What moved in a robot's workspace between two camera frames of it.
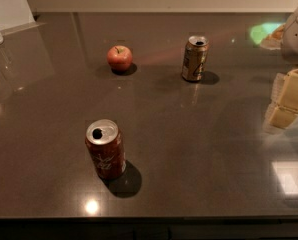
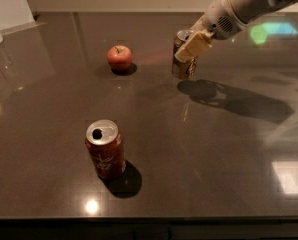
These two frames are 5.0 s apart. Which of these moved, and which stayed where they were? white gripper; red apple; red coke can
Moved: white gripper
Stayed: red coke can; red apple
